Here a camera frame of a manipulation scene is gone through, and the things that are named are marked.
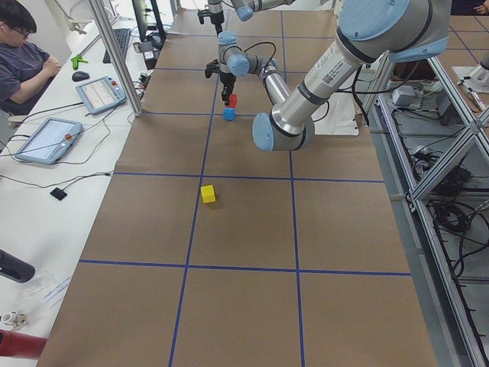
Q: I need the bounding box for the yellow cube block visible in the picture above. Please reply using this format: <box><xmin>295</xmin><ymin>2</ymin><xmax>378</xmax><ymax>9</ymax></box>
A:
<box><xmin>200</xmin><ymin>184</ymin><xmax>216</xmax><ymax>203</ymax></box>

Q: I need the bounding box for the black monitor stand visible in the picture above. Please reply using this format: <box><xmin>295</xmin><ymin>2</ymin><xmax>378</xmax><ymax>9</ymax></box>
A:
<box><xmin>131</xmin><ymin>0</ymin><xmax>167</xmax><ymax>50</ymax></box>

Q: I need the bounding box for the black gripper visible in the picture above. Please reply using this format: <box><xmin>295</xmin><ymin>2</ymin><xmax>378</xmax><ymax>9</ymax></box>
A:
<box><xmin>220</xmin><ymin>72</ymin><xmax>235</xmax><ymax>104</ymax></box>
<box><xmin>210</xmin><ymin>13</ymin><xmax>223</xmax><ymax>35</ymax></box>

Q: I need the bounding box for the aluminium side frame rack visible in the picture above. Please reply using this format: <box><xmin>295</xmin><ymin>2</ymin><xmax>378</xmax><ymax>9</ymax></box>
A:
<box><xmin>376</xmin><ymin>15</ymin><xmax>489</xmax><ymax>367</ymax></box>

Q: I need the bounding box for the black keyboard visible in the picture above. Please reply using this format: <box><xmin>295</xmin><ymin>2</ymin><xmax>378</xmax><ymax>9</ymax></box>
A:
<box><xmin>112</xmin><ymin>28</ymin><xmax>131</xmax><ymax>59</ymax></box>

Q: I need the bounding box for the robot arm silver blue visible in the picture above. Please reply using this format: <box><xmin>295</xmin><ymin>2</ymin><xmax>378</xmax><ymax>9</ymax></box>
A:
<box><xmin>197</xmin><ymin>0</ymin><xmax>294</xmax><ymax>35</ymax></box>
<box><xmin>218</xmin><ymin>1</ymin><xmax>452</xmax><ymax>151</ymax></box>

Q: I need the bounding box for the blue teach pendant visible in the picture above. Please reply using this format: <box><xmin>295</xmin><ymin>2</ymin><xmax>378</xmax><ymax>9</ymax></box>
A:
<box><xmin>76</xmin><ymin>76</ymin><xmax>126</xmax><ymax>115</ymax></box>
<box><xmin>14</xmin><ymin>118</ymin><xmax>83</xmax><ymax>165</ymax></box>

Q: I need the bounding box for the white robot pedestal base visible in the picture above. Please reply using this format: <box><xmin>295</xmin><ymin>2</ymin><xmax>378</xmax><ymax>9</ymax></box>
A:
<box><xmin>312</xmin><ymin>93</ymin><xmax>359</xmax><ymax>136</ymax></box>

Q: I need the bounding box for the aluminium frame post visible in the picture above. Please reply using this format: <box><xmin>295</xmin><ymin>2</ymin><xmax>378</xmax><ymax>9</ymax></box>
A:
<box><xmin>89</xmin><ymin>0</ymin><xmax>142</xmax><ymax>117</ymax></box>

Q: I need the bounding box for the green plastic clamp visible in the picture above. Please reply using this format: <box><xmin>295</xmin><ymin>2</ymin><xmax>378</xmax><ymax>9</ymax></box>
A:
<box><xmin>70</xmin><ymin>54</ymin><xmax>89</xmax><ymax>70</ymax></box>

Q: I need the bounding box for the seated person dark shirt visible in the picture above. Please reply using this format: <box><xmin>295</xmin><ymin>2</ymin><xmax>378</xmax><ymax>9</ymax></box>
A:
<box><xmin>1</xmin><ymin>1</ymin><xmax>62</xmax><ymax>115</ymax></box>

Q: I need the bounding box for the small black square pad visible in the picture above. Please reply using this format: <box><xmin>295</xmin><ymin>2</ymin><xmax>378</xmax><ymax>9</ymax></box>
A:
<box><xmin>50</xmin><ymin>187</ymin><xmax>67</xmax><ymax>201</ymax></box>

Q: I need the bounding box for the red cube block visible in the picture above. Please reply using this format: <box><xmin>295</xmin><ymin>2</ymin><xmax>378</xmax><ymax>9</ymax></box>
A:
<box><xmin>228</xmin><ymin>93</ymin><xmax>238</xmax><ymax>109</ymax></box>

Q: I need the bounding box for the red cylinder object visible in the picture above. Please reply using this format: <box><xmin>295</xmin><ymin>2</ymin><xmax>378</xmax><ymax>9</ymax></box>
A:
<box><xmin>1</xmin><ymin>330</ymin><xmax>47</xmax><ymax>359</ymax></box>

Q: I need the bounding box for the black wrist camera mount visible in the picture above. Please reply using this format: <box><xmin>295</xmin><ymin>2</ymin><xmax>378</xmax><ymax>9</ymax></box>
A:
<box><xmin>205</xmin><ymin>59</ymin><xmax>221</xmax><ymax>79</ymax></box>

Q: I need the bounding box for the blue cube block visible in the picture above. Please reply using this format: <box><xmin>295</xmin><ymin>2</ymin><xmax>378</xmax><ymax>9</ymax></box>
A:
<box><xmin>222</xmin><ymin>107</ymin><xmax>236</xmax><ymax>121</ymax></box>

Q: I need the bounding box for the far blue teach pendant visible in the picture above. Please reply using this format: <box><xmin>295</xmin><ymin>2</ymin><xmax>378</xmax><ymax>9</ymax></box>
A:
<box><xmin>76</xmin><ymin>76</ymin><xmax>126</xmax><ymax>115</ymax></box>

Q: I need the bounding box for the black cylinder object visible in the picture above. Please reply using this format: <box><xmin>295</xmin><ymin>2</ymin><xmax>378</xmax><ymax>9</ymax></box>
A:
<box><xmin>1</xmin><ymin>250</ymin><xmax>35</xmax><ymax>283</ymax></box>

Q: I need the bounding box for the grey power adapter box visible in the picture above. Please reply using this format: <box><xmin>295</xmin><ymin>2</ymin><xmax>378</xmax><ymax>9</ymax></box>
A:
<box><xmin>392</xmin><ymin>86</ymin><xmax>420</xmax><ymax>107</ymax></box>

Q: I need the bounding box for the black computer mouse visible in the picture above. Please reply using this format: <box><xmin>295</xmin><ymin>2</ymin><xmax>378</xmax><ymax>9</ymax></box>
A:
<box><xmin>72</xmin><ymin>71</ymin><xmax>90</xmax><ymax>83</ymax></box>

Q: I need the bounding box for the near blue teach pendant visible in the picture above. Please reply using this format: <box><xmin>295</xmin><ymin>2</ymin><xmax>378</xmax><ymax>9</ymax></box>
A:
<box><xmin>14</xmin><ymin>118</ymin><xmax>83</xmax><ymax>165</ymax></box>

